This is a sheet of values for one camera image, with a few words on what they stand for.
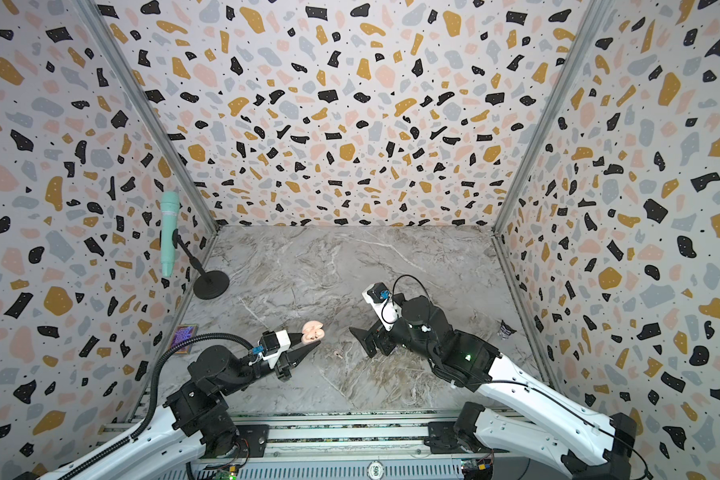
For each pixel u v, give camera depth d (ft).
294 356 1.97
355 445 2.41
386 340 1.92
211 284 3.39
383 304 1.81
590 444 1.32
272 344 1.74
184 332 2.95
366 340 1.86
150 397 1.58
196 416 1.74
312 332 2.06
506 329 2.95
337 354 2.87
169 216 2.63
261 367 1.91
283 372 1.91
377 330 1.89
